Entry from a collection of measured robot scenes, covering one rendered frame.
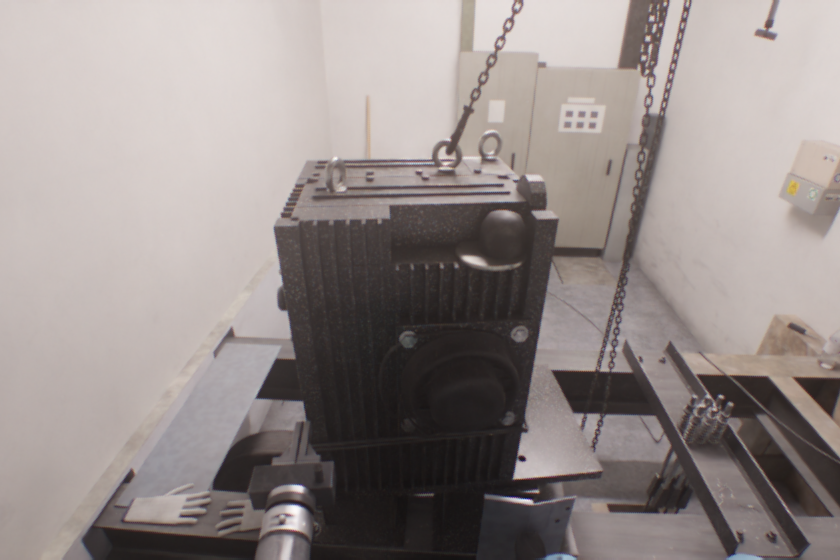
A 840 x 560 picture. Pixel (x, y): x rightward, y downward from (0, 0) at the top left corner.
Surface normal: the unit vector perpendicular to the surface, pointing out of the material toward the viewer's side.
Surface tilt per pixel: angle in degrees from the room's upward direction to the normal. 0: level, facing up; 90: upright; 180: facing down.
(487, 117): 90
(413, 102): 90
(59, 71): 90
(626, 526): 0
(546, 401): 0
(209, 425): 0
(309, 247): 90
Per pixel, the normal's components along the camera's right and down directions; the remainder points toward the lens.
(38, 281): 1.00, 0.04
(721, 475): 0.00, -0.87
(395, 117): -0.05, 0.49
